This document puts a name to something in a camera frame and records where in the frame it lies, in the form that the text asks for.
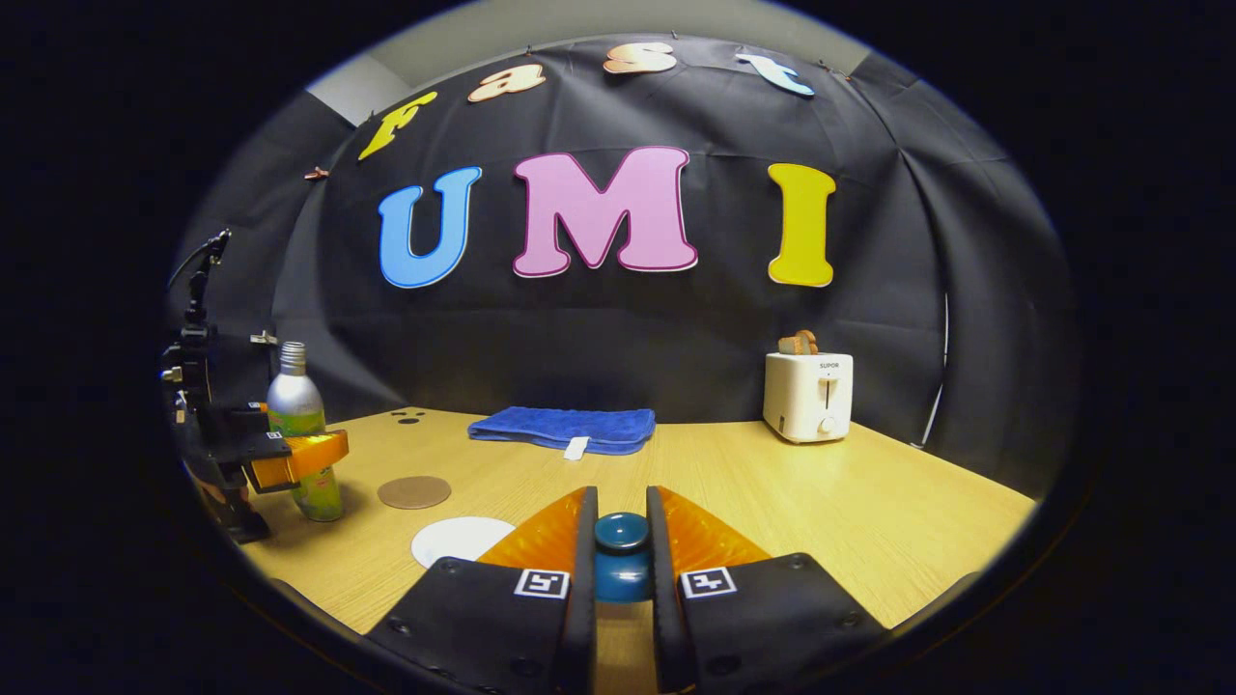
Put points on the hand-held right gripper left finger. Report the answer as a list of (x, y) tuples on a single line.
[(585, 579)]

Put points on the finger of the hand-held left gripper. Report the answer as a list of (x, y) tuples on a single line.
[(246, 417), (309, 454)]

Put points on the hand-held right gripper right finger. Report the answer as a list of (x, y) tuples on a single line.
[(660, 579)]

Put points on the silver green water bottle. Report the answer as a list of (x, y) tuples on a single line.
[(294, 396)]

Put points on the round brown coaster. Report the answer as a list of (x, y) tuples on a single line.
[(413, 492)]

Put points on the teal and white teacup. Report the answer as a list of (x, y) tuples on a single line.
[(459, 541)]

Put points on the white cloth clip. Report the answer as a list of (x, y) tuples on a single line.
[(265, 339)]

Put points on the blue folded towel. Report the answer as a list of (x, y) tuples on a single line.
[(560, 425)]

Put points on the white toaster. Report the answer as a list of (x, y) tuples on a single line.
[(801, 401)]

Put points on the black backdrop cloth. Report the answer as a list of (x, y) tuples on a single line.
[(628, 338)]

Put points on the toast slice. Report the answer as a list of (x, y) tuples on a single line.
[(798, 344)]

